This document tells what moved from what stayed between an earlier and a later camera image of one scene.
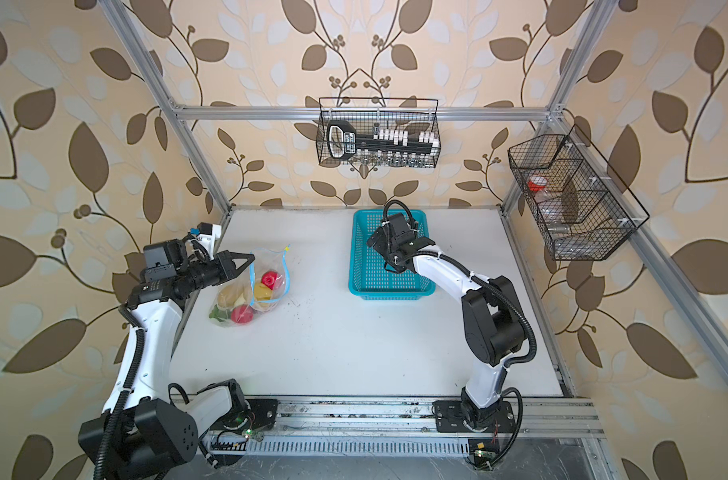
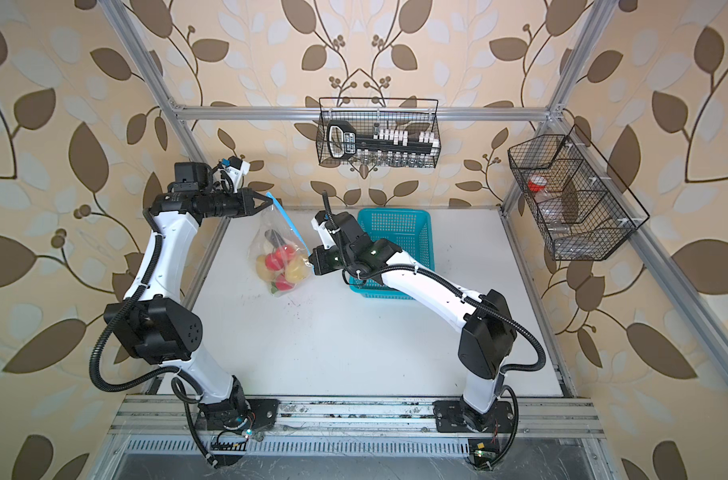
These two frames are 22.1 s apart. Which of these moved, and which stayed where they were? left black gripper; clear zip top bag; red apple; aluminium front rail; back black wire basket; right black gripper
Moved: right black gripper; red apple; left black gripper; clear zip top bag
Stayed: aluminium front rail; back black wire basket
